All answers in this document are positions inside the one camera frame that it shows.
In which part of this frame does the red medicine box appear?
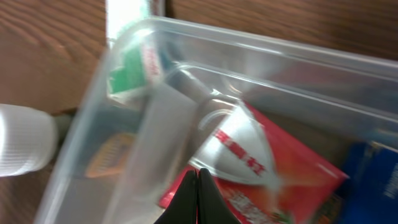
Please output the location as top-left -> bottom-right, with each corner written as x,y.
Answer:
159,100 -> 347,223

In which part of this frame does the white green medicine box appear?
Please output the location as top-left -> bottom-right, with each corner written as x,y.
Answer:
106,0 -> 165,110

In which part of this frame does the blue medicine box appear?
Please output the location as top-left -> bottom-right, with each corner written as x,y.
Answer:
336,142 -> 397,224

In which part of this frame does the dark bottle white cap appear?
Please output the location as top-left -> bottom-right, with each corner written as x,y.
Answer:
1,104 -> 72,177

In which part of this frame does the clear plastic container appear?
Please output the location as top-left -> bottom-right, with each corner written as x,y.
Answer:
35,17 -> 397,223

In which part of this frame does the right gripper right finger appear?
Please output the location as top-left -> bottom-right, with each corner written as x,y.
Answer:
197,168 -> 240,224

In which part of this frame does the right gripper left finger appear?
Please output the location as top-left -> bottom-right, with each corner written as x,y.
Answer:
154,170 -> 198,224

